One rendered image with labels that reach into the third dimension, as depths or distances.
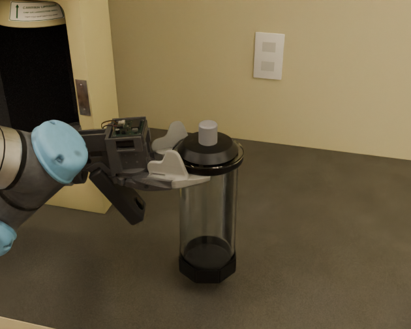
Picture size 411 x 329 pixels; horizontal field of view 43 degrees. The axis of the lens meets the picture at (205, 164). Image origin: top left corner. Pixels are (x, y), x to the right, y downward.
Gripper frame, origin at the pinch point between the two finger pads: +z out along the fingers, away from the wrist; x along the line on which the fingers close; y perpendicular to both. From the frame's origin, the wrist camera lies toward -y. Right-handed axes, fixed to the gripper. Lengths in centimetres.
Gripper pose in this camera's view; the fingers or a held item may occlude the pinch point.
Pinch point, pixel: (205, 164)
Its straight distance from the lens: 79.9
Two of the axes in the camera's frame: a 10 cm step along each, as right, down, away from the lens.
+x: 0.1, -5.0, 8.6
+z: 10.0, -0.6, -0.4
